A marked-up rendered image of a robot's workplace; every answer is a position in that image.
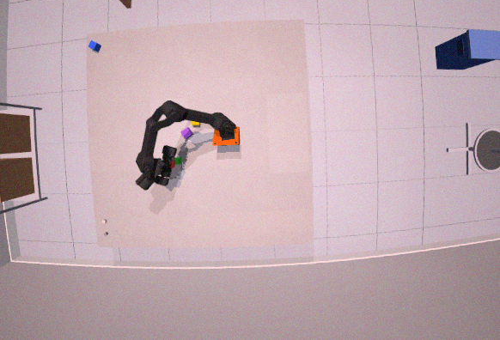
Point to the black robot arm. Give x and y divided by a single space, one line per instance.
151 167

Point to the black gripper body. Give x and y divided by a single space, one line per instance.
168 152

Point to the purple block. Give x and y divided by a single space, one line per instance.
186 133

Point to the small blue block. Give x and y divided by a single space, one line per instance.
94 46

